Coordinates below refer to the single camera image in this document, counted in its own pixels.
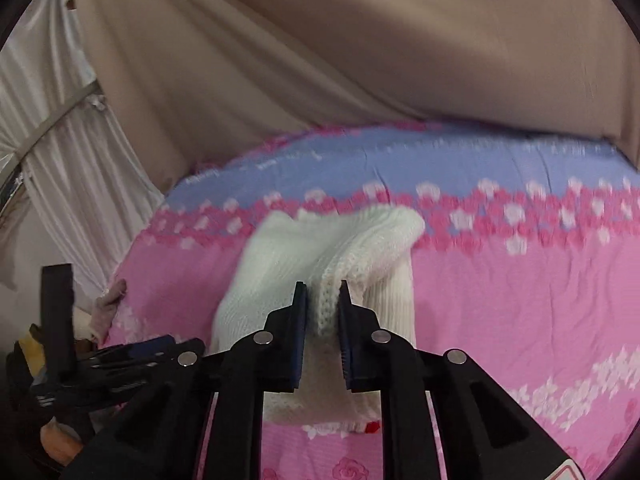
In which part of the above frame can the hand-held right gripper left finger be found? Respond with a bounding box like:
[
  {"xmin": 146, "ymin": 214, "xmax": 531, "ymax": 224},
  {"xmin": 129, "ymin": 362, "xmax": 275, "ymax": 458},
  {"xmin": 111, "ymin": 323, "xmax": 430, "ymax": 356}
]
[{"xmin": 60, "ymin": 281, "xmax": 308, "ymax": 480}]

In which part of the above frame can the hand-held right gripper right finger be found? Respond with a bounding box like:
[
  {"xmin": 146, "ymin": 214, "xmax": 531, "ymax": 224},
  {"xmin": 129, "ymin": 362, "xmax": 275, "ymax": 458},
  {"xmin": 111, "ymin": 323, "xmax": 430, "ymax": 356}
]
[{"xmin": 337, "ymin": 280, "xmax": 587, "ymax": 480}]

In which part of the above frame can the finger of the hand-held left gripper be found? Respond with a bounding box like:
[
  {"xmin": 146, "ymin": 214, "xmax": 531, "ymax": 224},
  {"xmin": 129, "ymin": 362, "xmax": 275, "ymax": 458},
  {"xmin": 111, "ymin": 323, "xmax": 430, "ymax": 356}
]
[
  {"xmin": 80, "ymin": 336, "xmax": 177, "ymax": 364},
  {"xmin": 92, "ymin": 338, "xmax": 207, "ymax": 395}
]

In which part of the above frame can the white black red knit sweater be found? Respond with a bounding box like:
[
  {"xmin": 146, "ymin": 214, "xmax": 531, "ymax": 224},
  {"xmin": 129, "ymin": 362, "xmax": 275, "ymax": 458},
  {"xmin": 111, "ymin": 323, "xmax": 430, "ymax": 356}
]
[{"xmin": 209, "ymin": 206, "xmax": 426, "ymax": 435}]

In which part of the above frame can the person's left hand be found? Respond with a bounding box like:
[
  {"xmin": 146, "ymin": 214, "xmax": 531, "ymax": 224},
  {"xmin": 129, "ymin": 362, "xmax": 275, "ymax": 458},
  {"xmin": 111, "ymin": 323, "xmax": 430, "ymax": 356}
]
[{"xmin": 41, "ymin": 422, "xmax": 86, "ymax": 466}]

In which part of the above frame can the dusty pink cloth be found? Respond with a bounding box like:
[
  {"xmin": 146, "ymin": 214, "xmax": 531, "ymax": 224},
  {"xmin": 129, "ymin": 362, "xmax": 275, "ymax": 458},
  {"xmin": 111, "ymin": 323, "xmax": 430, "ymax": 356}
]
[{"xmin": 95, "ymin": 280, "xmax": 129, "ymax": 343}]

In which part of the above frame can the white curtain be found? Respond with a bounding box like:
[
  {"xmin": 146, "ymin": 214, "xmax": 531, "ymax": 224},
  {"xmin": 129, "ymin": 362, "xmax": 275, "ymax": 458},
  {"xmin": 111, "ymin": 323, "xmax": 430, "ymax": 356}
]
[{"xmin": 0, "ymin": 0, "xmax": 168, "ymax": 311}]

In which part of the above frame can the pink blue floral bedsheet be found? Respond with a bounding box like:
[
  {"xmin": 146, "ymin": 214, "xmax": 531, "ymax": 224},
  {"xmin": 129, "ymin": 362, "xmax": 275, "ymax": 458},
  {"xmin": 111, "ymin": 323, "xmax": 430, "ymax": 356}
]
[{"xmin": 102, "ymin": 122, "xmax": 640, "ymax": 480}]

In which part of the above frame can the beige curtain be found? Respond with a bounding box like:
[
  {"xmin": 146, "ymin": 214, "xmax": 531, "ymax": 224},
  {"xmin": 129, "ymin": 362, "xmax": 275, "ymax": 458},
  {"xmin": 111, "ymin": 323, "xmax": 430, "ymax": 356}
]
[{"xmin": 67, "ymin": 0, "xmax": 640, "ymax": 196}]

